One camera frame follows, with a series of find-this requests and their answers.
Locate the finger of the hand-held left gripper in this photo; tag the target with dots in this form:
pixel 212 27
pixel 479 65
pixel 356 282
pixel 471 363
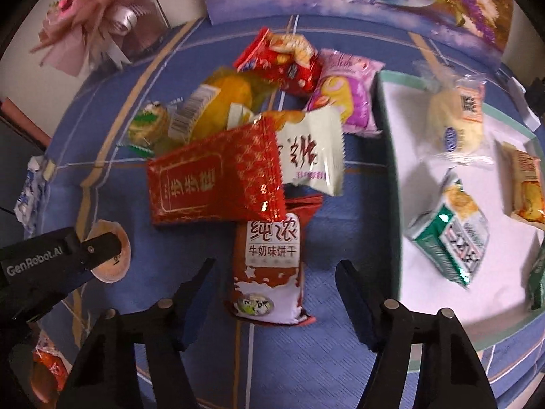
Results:
pixel 106 250

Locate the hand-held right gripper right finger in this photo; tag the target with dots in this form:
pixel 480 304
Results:
pixel 362 306

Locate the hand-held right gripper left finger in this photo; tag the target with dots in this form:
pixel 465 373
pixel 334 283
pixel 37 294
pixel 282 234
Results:
pixel 196 302

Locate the round tan bun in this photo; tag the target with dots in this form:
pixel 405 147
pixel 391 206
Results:
pixel 111 270

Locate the white box with teal rim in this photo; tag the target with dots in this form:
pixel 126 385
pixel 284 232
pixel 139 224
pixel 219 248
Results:
pixel 425 294

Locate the dark red milk biscuit packet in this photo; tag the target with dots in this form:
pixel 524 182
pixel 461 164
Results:
pixel 268 264

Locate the green white snack packet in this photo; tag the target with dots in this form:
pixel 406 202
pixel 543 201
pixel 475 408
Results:
pixel 451 238

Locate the red gold-patterned packet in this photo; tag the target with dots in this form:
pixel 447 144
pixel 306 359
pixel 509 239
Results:
pixel 204 183

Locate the white packet with black calligraphy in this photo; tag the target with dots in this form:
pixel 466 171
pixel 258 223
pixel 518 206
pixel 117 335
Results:
pixel 311 157

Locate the orange yellow snack packet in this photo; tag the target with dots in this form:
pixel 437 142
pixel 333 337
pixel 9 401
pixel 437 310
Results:
pixel 225 93

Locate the white bun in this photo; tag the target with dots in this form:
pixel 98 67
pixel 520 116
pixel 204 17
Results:
pixel 457 123

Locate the pink snack packet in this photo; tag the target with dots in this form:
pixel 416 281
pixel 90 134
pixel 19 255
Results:
pixel 345 98

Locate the crumpled white blue wrapper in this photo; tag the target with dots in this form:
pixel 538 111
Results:
pixel 30 196

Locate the small green cookie packet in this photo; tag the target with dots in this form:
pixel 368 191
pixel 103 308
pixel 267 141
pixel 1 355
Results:
pixel 147 123

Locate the pink wrapped flower bouquet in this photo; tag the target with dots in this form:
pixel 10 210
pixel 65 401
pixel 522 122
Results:
pixel 85 8

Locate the red cookie packet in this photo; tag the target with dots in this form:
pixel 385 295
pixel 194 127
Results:
pixel 276 57

